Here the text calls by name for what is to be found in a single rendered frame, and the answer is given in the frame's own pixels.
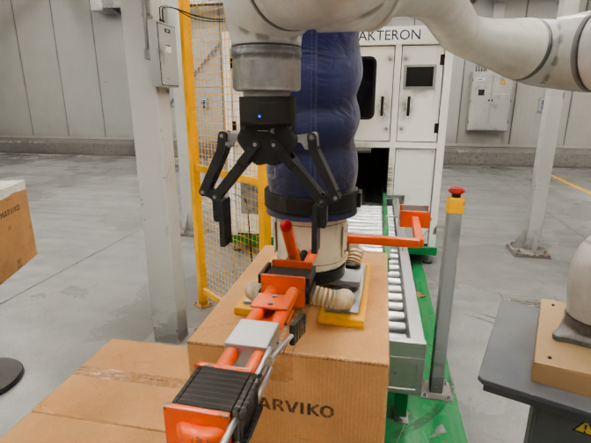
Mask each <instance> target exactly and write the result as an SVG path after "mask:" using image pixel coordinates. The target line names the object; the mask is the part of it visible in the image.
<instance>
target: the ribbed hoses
mask: <svg viewBox="0 0 591 443"><path fill-rule="evenodd" d="M346 251H347V252H348V253H347V254H348V257H347V261H346V264H347V263H355V264H356V266H359V267H360V265H361V259H362V255H363V254H362V253H363V248H362V246H361V244H356V243H348V244H347V250H346ZM260 288H261V283H259V282H258V281H257V280H254V281H251V282H250V283H248V285H247V286H246V288H245V291H244V293H245V296H246V297H247V299H249V300H250V301H254V299H255V298H256V296H257V295H258V294H259V290H260ZM312 303H313V305H316V304H317V305H318V306H319V305H321V307H323V306H325V307H326V308H327V307H329V309H331V308H333V309H337V310H346V309H350V308H352V306H353V304H354V294H353V293H352V291H350V290H349V289H345V288H342V289H340V290H336V291H335V290H334V289H333V290H331V289H330V288H329V289H327V287H325V288H323V287H319V286H316V289H315V292H314V294H313V296H312V298H311V301H310V304H312Z"/></svg>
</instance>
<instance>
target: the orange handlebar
mask: <svg viewBox="0 0 591 443"><path fill-rule="evenodd" d="M411 224H412V234H413V237H401V236H373V235H360V234H347V242H348V243H356V244H369V245H382V246H395V247H408V248H419V247H423V245H424V237H423V234H422V229H421V226H420V218H419V217H418V216H412V219H411ZM317 255H318V252H317V254H311V250H310V251H309V252H308V254H307V256H306V258H305V259H304V261H308V262H312V265H313V264H314V262H315V260H316V258H317ZM298 295H299V291H298V289H297V288H295V287H290V288H289V289H288V291H287V292H286V293H285V295H282V294H277V288H276V287H275V286H274V285H269V286H268V287H267V288H266V290H265V291H264V293H259V294H258V295H257V296H256V298H255V299H254V301H253V302H252V304H251V306H250V307H251V308H253V309H252V311H251V312H250V313H249V315H248V316H247V317H246V318H245V319H248V320H256V321H264V322H272V323H278V324H279V325H280V333H281V330H282V328H283V326H284V325H288V322H289V320H290V317H291V316H292V314H293V312H294V310H293V309H292V308H293V306H294V304H295V302H296V299H297V297H298ZM263 355H264V353H263V352H262V351H255V352H254V353H253V354H252V356H251V357H250V358H249V360H248V362H247V364H246V366H245V367H246V368H252V369H253V373H255V371H256V369H257V367H258V365H259V363H260V361H261V359H262V357H263ZM238 356H239V354H238V351H237V350H236V349H235V348H233V347H228V348H226V349H225V350H224V352H223V354H222V355H221V357H220V358H219V360H218V361H217V362H216V364H221V365H227V366H234V365H235V363H236V361H237V359H238ZM176 429H177V434H178V437H179V440H180V441H181V442H182V443H219V442H220V440H221V438H222V436H223V434H224V430H223V429H222V428H220V427H218V426H212V425H211V426H203V425H196V424H193V423H191V422H187V421H182V422H179V423H178V424H177V427H176Z"/></svg>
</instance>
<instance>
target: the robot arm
mask: <svg viewBox="0 0 591 443"><path fill-rule="evenodd" d="M223 5H224V13H225V20H226V25H227V27H228V29H229V32H230V41H231V57H232V74H233V89H234V91H242V92H243V93H244V96H243V97H239V119H240V131H239V133H238V134H237V133H231V131H230V130H226V131H221V132H219V133H218V136H217V148H216V151H215V153H214V156H213V158H212V161H211V163H210V165H209V167H208V171H207V173H206V175H205V178H204V179H203V182H202V184H201V188H200V190H199V194H200V196H206V197H209V198H210V199H211V200H212V202H213V217H214V220H215V222H219V233H220V247H226V246H227V245H228V244H229V243H230V242H232V234H231V213H230V197H226V195H225V194H226V193H227V192H228V190H229V189H230V188H231V187H232V186H233V185H234V184H235V182H236V181H237V180H238V178H239V177H240V176H241V175H242V173H243V172H244V171H245V170H246V168H247V167H248V166H249V165H250V164H251V163H255V164H256V165H262V164H266V163H267V164H270V165H279V164H282V163H284V164H285V166H286V167H287V168H288V169H290V170H291V171H292V173H293V174H294V175H295V177H296V178H297V179H298V180H299V182H300V183H301V184H302V185H303V187H304V188H305V189H306V190H307V192H308V193H309V194H310V196H311V197H312V198H313V199H314V200H315V202H314V204H313V205H312V222H311V254H317V252H318V250H319V248H320V229H325V227H326V225H327V222H328V205H329V204H332V203H336V202H338V201H339V199H340V198H341V192H340V189H339V187H338V185H337V183H336V181H335V179H334V177H333V175H332V172H331V170H330V168H329V166H328V164H327V162H326V160H325V157H324V155H323V153H322V151H321V148H320V143H319V135H318V133H317V132H312V133H309V134H298V133H297V132H296V97H291V92H293V91H299V90H301V57H302V52H301V45H302V37H303V34H304V33H306V32H307V30H312V29H314V30H316V31H317V32H318V33H335V32H369V33H372V32H376V31H378V30H380V29H382V28H383V27H384V26H386V25H387V24H388V23H389V22H390V20H391V19H392V18H393V17H407V18H415V19H417V20H420V21H422V22H423V23H424V24H425V26H426V27H427V29H428V30H429V31H430V33H431V34H433V36H434V37H435V38H436V40H437V41H438V42H439V43H440V45H441V46H442V47H443V48H444V49H446V50H447V51H448V52H450V53H451V54H453V55H456V56H458V57H460V58H463V59H465V60H467V61H469V62H474V63H476V64H477V65H480V66H482V67H484V68H487V69H489V70H491V71H494V72H495V73H497V74H499V75H501V76H503V77H505V78H508V79H511V80H515V81H517V82H519V83H522V84H526V85H530V86H536V87H542V88H548V89H557V90H563V91H577V92H591V11H584V12H581V13H576V14H573V15H567V16H562V17H559V18H557V19H543V18H483V17H480V16H478V15H477V14H476V12H475V11H474V9H473V7H472V5H471V2H470V0H223ZM236 142H238V143H239V145H240V146H241V148H242V149H243V150H244V153H243V154H242V155H241V156H240V157H239V158H238V160H237V163H236V164H235V165H234V166H233V168H232V169H231V170H230V172H229V173H228V174H227V176H226V177H225V178H224V179H223V181H222V182H221V183H220V185H219V186H217V188H216V189H215V184H216V182H217V179H218V178H219V176H220V173H221V171H222V169H223V166H224V164H225V161H226V159H227V157H228V155H229V153H230V148H231V147H234V145H235V143H236ZM298 142H300V143H301V144H302V145H303V147H304V148H305V149H308V150H309V153H310V157H311V159H312V161H313V163H314V164H315V167H316V169H317V172H318V174H319V176H320V177H321V179H322V181H323V184H324V186H325V189H326V191H327V192H328V194H325V192H324V191H323V190H322V188H321V187H320V186H319V185H318V183H317V182H316V181H315V179H314V178H313V177H312V176H311V175H310V174H309V173H308V171H307V170H306V169H305V168H304V166H303V165H302V164H301V162H300V160H299V159H298V157H297V156H296V155H295V153H294V152H293V150H294V149H295V147H296V145H297V144H298ZM224 196H225V197H224ZM552 338H553V339H554V340H556V341H558V342H564V343H570V344H574V345H579V346H583V347H586V348H590V349H591V235H590V236H589V237H588V238H587V239H586V240H585V241H584V242H582V243H581V244H580V246H579V248H578V249H577V250H576V252H575V254H574V256H573V260H572V262H571V265H570V269H569V273H568V280H567V287H566V308H565V311H564V317H563V319H562V321H561V323H560V325H559V327H558V328H557V329H556V330H555V331H553V332H552Z"/></svg>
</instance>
